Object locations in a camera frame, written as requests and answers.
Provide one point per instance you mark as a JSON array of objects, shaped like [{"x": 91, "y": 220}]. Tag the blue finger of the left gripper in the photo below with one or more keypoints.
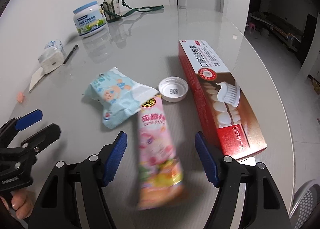
[
  {"x": 43, "y": 138},
  {"x": 28, "y": 120}
]

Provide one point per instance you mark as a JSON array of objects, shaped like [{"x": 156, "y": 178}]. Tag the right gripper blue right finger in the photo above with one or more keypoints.
[{"x": 263, "y": 204}]

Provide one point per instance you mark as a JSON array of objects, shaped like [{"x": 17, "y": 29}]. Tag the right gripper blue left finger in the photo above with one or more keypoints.
[{"x": 56, "y": 205}]

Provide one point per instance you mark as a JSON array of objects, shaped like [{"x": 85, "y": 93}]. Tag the light blue wipes packet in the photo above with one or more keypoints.
[{"x": 120, "y": 96}]

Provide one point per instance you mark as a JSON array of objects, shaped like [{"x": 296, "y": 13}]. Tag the red toothpaste box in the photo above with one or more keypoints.
[{"x": 226, "y": 117}]

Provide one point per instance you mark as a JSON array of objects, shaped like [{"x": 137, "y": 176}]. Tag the pink snack packet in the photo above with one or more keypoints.
[{"x": 160, "y": 170}]

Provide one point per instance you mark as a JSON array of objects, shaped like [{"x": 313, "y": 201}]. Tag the white bottle cap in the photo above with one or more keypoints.
[{"x": 173, "y": 89}]

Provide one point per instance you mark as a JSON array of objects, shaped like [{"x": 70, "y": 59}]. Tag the person's left hand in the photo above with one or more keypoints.
[{"x": 22, "y": 204}]

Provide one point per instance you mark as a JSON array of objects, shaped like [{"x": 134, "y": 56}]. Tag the pink eraser piece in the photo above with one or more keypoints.
[{"x": 20, "y": 97}]

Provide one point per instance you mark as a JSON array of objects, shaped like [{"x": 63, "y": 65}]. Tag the grey perforated laundry basket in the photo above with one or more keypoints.
[{"x": 305, "y": 209}]

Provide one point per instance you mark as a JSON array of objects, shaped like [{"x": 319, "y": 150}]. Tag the white paper card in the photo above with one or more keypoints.
[{"x": 36, "y": 78}]

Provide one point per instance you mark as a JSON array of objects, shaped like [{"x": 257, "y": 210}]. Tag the white tissue pack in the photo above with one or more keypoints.
[{"x": 52, "y": 57}]

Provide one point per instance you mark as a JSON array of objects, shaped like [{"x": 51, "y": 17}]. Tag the black pen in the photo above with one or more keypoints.
[{"x": 74, "y": 49}]

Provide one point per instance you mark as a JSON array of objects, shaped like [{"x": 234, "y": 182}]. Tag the milk powder can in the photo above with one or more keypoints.
[{"x": 89, "y": 19}]

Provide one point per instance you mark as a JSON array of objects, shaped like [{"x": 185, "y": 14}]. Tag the cardboard box on floor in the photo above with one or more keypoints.
[{"x": 315, "y": 84}]

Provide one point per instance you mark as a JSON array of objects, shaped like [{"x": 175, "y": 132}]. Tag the far pink stool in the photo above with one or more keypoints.
[{"x": 251, "y": 27}]

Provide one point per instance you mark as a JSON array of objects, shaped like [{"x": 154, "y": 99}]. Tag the green strapped water bottle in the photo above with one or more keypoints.
[{"x": 114, "y": 10}]

